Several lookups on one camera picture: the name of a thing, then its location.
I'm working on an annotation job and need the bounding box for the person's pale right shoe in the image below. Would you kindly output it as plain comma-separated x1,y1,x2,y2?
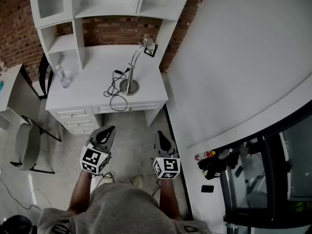
133,175,144,189

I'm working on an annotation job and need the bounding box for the black window frame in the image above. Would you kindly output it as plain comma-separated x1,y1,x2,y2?
220,101,312,229

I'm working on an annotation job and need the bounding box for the grey chair with black legs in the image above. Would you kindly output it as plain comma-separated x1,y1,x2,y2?
10,115,62,175

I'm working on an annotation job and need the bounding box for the white desk with drawers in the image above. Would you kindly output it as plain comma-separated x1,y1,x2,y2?
45,44,169,135

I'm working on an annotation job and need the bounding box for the clear plastic water bottle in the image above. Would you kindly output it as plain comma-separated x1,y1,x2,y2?
55,64,72,89

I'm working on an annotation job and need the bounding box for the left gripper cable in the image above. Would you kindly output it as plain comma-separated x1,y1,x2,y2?
90,171,116,188

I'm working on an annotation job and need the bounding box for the white side table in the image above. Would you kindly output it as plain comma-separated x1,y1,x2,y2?
0,63,41,131

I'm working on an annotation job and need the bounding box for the silver metal desk lamp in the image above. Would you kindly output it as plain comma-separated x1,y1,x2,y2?
119,37,156,97

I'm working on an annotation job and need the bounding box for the black round bin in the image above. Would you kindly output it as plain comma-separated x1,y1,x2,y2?
2,214,34,234

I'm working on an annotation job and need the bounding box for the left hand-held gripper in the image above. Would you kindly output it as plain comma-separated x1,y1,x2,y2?
79,125,117,176

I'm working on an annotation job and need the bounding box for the person's left forearm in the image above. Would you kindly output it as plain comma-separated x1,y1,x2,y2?
68,171,95,215

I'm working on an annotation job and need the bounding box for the red bottle with yellow cap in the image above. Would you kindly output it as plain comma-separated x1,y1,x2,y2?
195,150,216,161

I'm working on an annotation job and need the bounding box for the thin floor cable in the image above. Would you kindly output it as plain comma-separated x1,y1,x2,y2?
0,169,53,212

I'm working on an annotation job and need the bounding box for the black picture frame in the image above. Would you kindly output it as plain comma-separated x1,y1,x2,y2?
143,43,158,58

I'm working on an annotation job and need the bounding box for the person's right forearm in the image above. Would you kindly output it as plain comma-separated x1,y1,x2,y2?
158,178,181,221

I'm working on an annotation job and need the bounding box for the small clear bottle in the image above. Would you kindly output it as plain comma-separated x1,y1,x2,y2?
217,148,234,160

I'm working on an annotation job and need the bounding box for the white wall shelf unit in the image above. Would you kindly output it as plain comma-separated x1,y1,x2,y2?
29,0,195,71

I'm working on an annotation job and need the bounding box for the black power cable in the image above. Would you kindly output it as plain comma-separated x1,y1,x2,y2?
103,68,130,112

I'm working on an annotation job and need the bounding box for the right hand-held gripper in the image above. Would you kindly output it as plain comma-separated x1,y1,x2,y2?
153,130,181,179

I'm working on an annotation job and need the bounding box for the person's grey shirt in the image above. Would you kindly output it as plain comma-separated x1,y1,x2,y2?
38,182,213,234

